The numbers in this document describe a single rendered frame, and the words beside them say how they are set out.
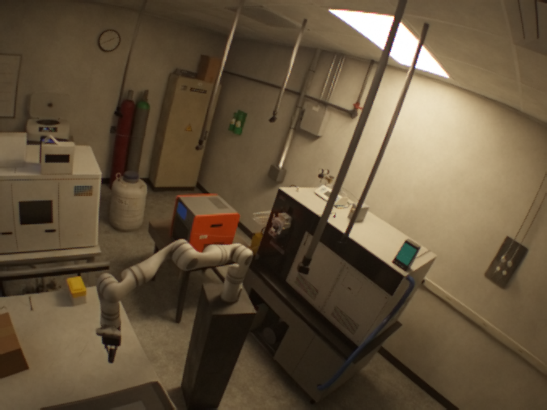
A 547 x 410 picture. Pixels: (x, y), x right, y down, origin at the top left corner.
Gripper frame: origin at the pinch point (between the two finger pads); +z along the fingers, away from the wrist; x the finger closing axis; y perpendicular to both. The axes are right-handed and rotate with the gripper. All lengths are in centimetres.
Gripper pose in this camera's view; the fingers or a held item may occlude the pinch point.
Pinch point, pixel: (112, 355)
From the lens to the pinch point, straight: 131.3
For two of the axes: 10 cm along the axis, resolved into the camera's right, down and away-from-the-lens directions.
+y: -2.6, -4.4, 8.6
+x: -9.2, -1.6, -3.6
